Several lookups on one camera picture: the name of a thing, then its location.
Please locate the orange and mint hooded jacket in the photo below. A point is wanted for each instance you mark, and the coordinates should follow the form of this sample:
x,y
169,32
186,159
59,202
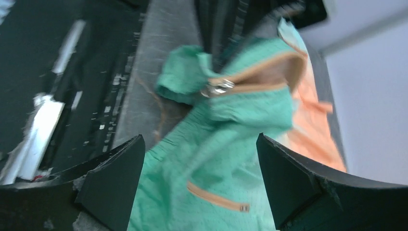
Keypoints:
x,y
205,175

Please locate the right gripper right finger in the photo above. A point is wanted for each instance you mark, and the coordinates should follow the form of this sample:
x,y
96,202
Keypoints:
x,y
305,195

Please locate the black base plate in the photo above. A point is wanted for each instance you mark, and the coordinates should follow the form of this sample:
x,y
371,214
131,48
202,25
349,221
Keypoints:
x,y
64,69

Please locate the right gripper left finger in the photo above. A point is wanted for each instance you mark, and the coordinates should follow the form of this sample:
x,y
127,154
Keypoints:
x,y
96,195

